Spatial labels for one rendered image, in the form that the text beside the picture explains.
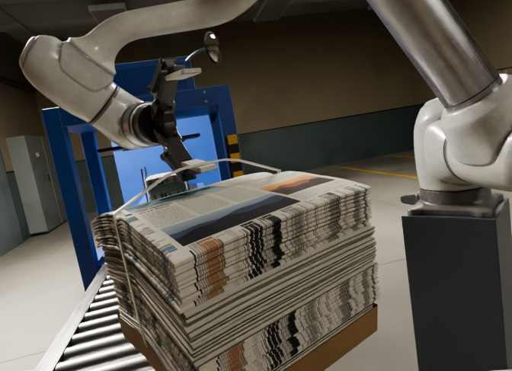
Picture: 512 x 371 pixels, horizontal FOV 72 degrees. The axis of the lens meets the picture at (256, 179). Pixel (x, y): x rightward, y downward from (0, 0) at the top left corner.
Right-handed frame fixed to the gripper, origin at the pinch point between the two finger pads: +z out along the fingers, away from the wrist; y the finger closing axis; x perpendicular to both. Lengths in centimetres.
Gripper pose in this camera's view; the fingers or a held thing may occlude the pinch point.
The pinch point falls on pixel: (196, 119)
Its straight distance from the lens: 53.9
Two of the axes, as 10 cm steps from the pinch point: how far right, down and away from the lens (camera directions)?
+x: -8.1, 2.3, -5.5
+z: 5.8, 0.9, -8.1
